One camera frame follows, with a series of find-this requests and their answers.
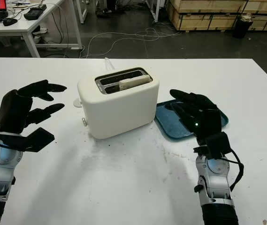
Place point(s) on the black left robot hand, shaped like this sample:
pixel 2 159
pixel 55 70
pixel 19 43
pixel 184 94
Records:
pixel 11 112

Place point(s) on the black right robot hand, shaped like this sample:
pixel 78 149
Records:
pixel 203 117

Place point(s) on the slice of white bread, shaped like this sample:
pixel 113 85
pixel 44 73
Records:
pixel 133 83

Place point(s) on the cream white two-slot toaster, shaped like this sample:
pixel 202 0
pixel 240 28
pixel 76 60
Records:
pixel 119 112

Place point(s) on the blue plastic tray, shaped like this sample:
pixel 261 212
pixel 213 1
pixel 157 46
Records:
pixel 168 122

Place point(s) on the white office desk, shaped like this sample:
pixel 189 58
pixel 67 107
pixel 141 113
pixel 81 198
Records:
pixel 13 28

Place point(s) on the black computer mouse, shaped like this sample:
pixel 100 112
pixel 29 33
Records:
pixel 10 22

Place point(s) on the black trash bin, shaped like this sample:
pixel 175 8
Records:
pixel 242 27

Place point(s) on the stack of wooden crates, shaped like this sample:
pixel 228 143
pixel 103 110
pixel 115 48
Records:
pixel 206 14

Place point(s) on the black handheld controller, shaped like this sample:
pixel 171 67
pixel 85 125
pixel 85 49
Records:
pixel 35 11

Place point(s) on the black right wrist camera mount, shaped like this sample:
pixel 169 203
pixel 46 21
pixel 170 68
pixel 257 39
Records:
pixel 217 145

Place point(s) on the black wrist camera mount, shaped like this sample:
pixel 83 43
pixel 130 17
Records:
pixel 37 139
pixel 217 145

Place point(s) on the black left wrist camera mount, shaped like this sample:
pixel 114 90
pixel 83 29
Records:
pixel 37 139

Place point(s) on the white desk frame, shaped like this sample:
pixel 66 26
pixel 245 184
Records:
pixel 81 11
pixel 155 11

